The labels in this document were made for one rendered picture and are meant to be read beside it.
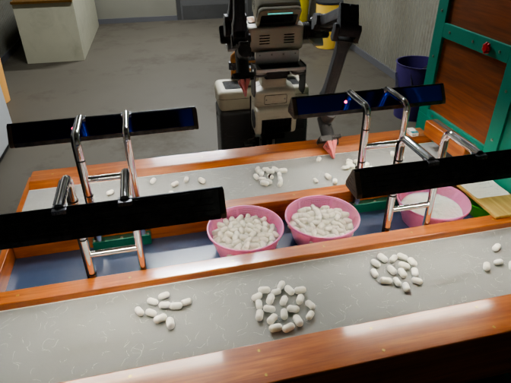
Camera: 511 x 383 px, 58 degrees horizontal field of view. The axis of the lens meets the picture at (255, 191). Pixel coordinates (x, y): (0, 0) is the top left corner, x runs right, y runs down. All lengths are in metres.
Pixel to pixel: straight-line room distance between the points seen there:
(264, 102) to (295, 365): 1.59
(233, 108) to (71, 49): 4.22
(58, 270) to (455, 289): 1.27
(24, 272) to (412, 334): 1.23
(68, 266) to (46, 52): 5.25
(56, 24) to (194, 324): 5.66
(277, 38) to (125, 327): 1.57
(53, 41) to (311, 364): 5.97
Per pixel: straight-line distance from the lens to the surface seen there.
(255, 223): 1.66
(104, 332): 1.35
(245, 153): 2.07
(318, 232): 1.63
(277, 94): 2.46
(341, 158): 2.11
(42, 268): 1.73
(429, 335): 1.32
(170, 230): 1.72
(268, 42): 2.37
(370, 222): 1.82
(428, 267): 1.56
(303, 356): 1.21
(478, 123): 2.11
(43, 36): 6.71
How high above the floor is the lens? 1.71
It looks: 32 degrees down
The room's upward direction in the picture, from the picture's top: 1 degrees counter-clockwise
